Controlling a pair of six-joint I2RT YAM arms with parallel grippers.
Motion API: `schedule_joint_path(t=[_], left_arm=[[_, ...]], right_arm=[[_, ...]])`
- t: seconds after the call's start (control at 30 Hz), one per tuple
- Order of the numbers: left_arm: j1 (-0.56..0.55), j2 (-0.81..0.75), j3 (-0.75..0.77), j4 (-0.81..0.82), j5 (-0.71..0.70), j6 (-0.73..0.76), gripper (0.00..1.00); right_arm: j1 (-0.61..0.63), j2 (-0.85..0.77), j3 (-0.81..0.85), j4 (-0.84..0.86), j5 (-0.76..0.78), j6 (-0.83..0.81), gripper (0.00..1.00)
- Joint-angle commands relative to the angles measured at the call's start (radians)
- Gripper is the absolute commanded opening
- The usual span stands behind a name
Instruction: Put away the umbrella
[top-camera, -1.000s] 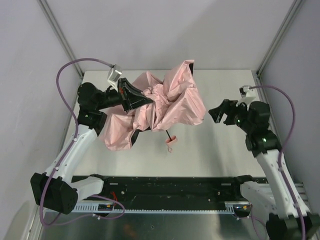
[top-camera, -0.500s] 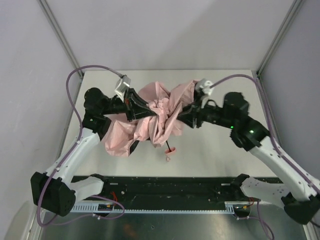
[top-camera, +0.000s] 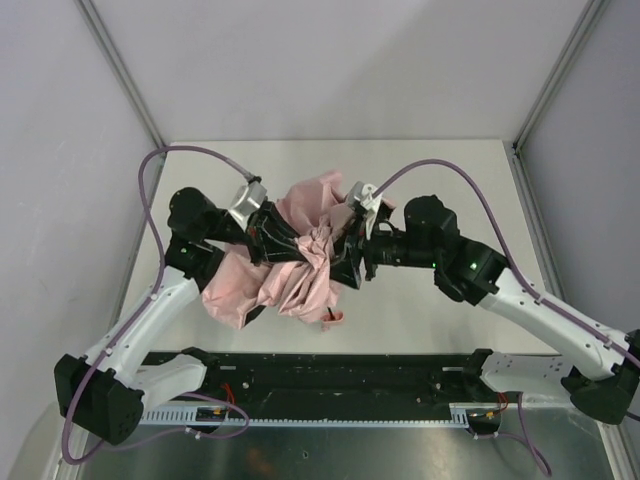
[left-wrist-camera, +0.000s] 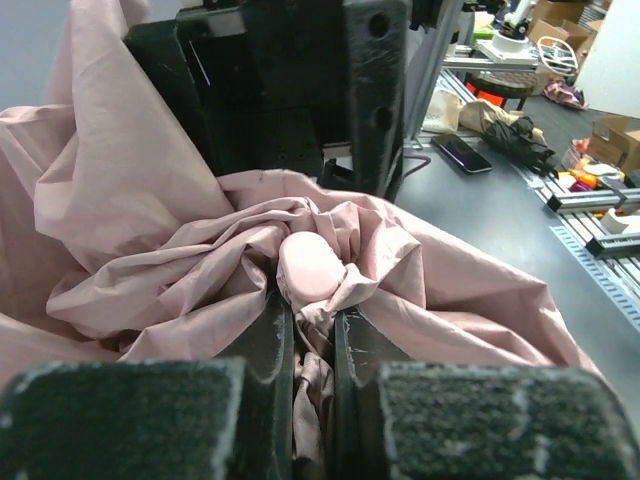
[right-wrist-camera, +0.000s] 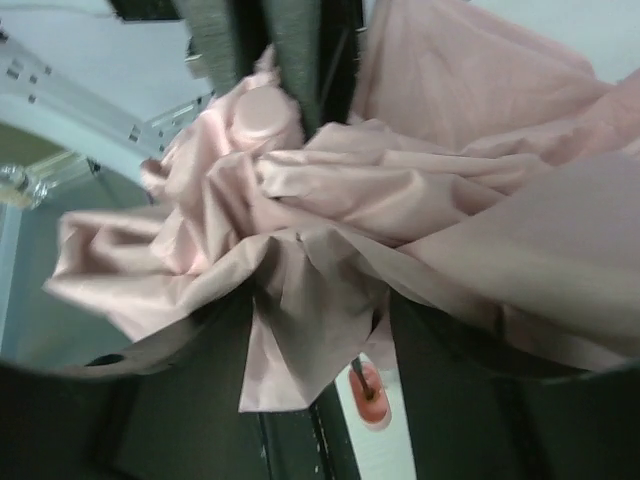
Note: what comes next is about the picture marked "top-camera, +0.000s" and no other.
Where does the pink folding umbrella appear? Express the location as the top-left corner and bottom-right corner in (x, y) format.
(201, 170), (346, 329)

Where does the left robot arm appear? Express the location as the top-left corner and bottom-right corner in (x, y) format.
(54, 178), (302, 446)

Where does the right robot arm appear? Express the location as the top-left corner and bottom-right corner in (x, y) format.
(331, 194), (639, 425)

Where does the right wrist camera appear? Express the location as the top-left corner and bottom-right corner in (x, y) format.
(345, 181), (382, 240)

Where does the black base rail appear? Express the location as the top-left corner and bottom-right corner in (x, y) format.
(139, 349), (501, 420)

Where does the grey cable duct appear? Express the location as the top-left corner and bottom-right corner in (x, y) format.
(140, 403), (498, 429)

